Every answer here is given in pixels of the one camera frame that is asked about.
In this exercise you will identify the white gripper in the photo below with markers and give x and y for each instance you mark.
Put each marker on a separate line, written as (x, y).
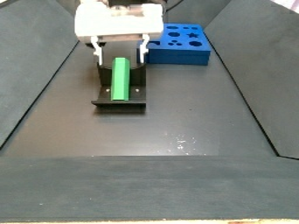
(119, 23)

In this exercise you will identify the green hexagonal prism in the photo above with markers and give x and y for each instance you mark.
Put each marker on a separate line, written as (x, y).
(120, 79)

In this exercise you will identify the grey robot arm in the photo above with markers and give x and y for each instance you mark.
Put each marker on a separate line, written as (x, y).
(112, 3)

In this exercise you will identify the black curved holder stand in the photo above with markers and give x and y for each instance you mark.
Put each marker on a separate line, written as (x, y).
(136, 89)

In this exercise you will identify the blue foam shape-sorter block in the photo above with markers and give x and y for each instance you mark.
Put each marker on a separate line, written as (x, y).
(182, 45)

